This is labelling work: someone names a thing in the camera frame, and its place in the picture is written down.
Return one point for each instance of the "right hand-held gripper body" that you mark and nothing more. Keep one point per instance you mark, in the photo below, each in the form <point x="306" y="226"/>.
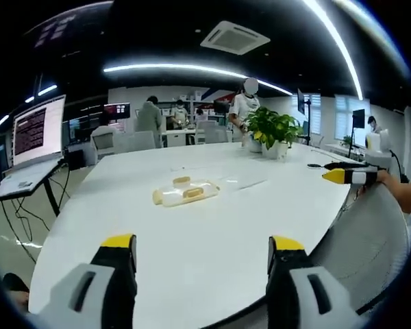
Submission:
<point x="380" y="150"/>

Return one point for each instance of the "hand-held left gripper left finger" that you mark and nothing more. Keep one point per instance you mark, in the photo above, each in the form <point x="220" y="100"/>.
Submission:
<point x="99" y="274"/>

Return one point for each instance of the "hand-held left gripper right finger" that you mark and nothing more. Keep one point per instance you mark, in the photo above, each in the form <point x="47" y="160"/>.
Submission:
<point x="294" y="274"/>

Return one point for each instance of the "beige plastic buckle part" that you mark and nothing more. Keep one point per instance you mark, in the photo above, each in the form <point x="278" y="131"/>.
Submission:
<point x="181" y="181"/>

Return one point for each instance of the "small black table object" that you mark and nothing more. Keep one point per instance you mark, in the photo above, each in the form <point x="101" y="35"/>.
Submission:
<point x="313" y="166"/>

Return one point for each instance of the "black monitor on stand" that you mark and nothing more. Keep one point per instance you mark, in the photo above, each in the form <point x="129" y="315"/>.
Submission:
<point x="359" y="118"/>

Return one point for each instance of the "grey mesh chair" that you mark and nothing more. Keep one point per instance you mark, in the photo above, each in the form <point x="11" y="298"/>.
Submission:
<point x="370" y="240"/>

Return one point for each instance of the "black monitor on pole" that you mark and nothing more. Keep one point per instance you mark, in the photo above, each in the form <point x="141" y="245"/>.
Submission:
<point x="302" y="101"/>

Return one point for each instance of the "green potted plant white pot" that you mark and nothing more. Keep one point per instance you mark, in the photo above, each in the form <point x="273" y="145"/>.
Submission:
<point x="277" y="128"/>

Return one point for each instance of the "person's own leg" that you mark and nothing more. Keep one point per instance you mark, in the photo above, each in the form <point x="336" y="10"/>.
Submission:
<point x="15" y="286"/>

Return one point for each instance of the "black laptop stand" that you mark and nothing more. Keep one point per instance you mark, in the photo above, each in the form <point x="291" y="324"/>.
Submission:
<point x="51" y="195"/>

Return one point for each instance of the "small white pot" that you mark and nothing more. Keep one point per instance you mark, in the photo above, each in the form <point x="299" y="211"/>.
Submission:
<point x="255" y="145"/>

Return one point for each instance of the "long ceiling light strip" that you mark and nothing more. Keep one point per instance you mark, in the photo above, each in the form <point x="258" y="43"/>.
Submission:
<point x="342" y="51"/>
<point x="192" y="68"/>

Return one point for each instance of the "white office chair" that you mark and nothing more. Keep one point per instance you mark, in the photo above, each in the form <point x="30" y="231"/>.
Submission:
<point x="106" y="140"/>

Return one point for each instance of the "open white laptop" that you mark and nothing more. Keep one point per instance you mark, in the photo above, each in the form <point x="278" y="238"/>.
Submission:
<point x="34" y="137"/>

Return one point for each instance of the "monitor with red screen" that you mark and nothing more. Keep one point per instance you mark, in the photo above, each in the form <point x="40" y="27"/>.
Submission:
<point x="117" y="111"/>

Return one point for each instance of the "ceiling air conditioner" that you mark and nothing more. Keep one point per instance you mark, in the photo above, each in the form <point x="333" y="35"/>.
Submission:
<point x="234" y="37"/>

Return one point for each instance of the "short ceiling light strip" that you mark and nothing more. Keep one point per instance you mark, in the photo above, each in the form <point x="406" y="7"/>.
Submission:
<point x="47" y="90"/>

